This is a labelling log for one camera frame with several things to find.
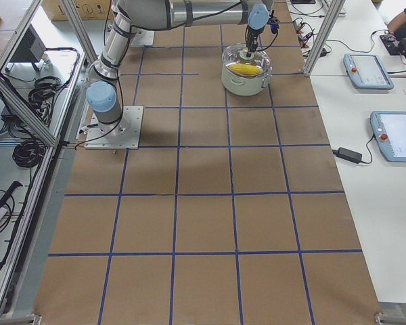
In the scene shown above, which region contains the pale green cooking pot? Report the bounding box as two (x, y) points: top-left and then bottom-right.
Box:
(221, 65), (272, 96)

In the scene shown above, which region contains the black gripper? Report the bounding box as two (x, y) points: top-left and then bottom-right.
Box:
(246, 26), (265, 57)

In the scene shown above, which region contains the brown paper table mat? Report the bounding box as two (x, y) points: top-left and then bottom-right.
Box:
(34, 1), (380, 324)

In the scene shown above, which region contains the glass pot lid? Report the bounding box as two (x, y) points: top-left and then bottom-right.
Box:
(222, 43), (272, 78)

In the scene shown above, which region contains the black power adapter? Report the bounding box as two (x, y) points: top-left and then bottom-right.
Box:
(332, 147), (362, 164)

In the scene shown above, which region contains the aluminium frame post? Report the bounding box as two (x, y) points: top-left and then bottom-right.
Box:
(303, 0), (345, 77)

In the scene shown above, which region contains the lower teach pendant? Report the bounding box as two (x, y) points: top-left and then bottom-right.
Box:
(370, 111), (406, 163)

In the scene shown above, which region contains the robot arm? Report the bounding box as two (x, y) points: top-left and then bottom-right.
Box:
(86, 0), (273, 138)

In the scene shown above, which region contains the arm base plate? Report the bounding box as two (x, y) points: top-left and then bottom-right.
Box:
(83, 106), (143, 150)
(130, 29), (155, 47)

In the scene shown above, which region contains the teach pendant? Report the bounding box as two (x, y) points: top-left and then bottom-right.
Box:
(343, 53), (394, 90)
(370, 111), (406, 163)

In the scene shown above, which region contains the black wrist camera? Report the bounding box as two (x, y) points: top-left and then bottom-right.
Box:
(267, 16), (279, 35)

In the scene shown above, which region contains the yellow corn cob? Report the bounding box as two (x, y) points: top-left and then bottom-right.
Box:
(227, 63), (263, 77)

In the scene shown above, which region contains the cardboard box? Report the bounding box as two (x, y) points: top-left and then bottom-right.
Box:
(41, 0), (110, 21)

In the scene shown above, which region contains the upper teach pendant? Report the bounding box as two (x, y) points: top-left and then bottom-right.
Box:
(343, 53), (394, 90)

